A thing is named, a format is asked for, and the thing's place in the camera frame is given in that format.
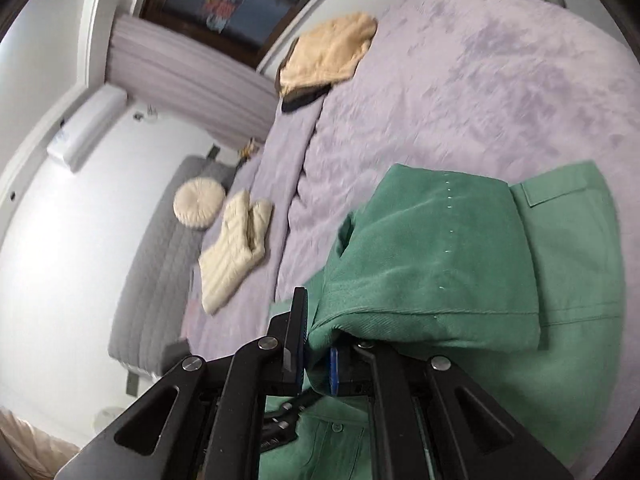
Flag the cream puffer jacket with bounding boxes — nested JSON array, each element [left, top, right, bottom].
[[199, 190, 274, 316]]

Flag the green garment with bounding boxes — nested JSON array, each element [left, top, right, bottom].
[[257, 160, 627, 480]]

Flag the round cream cushion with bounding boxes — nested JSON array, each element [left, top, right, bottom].
[[173, 177, 226, 231]]

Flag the folded yellow cloth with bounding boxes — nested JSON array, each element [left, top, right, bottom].
[[278, 12, 378, 98]]

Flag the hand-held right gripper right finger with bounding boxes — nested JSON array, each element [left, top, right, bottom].
[[329, 341, 574, 480]]

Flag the beige cloth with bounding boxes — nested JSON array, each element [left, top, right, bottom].
[[0, 407, 81, 480]]

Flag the white air conditioner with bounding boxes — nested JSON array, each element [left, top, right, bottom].
[[47, 85, 128, 173]]

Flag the lilac plush blanket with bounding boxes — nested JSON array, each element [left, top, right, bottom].
[[180, 0, 640, 480]]

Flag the dark framed window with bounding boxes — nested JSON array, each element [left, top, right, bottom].
[[140, 0, 351, 53]]

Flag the lilac curtain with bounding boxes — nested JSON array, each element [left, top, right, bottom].
[[107, 14, 278, 146]]

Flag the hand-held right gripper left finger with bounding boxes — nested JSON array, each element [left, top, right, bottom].
[[55, 287, 309, 480]]

